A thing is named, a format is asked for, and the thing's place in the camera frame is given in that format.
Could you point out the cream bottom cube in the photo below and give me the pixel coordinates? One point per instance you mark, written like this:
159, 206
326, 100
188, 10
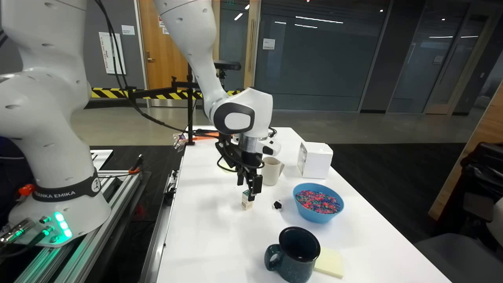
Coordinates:
247, 205

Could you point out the cream ceramic pitcher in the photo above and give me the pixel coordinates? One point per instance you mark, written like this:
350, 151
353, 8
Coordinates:
273, 170

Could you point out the white box dispenser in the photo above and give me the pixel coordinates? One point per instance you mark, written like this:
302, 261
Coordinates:
315, 159

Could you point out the green top cube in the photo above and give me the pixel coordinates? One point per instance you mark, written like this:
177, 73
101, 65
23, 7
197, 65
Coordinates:
247, 197

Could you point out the yellow sticky note pad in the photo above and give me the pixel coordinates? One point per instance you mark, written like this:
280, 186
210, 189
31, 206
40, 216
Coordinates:
329, 263

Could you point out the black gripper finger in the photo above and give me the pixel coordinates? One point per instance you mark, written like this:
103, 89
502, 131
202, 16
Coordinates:
255, 184
243, 178

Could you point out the blue bowl with candies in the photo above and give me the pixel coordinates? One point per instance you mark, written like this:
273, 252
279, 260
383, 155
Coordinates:
317, 203

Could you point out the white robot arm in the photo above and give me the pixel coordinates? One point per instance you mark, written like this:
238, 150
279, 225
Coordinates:
37, 106

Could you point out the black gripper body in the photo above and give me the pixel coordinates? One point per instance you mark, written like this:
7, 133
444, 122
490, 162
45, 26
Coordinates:
243, 151

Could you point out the dark blue mug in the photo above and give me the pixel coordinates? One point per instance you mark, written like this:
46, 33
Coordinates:
295, 255

